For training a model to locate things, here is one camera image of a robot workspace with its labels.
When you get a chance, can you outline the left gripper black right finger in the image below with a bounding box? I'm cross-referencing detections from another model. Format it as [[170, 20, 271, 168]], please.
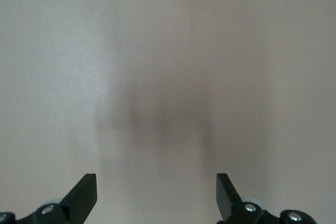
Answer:
[[216, 173, 319, 224]]

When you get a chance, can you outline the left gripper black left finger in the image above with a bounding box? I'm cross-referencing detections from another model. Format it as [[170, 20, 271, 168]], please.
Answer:
[[0, 173, 98, 224]]

